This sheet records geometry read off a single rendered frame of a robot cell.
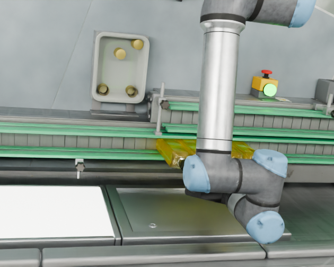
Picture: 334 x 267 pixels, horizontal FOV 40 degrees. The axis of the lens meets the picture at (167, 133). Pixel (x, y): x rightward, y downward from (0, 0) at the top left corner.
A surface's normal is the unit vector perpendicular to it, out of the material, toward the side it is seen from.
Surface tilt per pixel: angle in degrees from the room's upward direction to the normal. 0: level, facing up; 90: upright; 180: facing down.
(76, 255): 90
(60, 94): 0
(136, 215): 90
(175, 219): 90
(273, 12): 37
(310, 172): 0
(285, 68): 0
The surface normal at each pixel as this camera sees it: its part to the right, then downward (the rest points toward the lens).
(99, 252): 0.11, -0.96
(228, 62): 0.35, 0.02
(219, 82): -0.01, 0.00
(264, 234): 0.26, 0.28
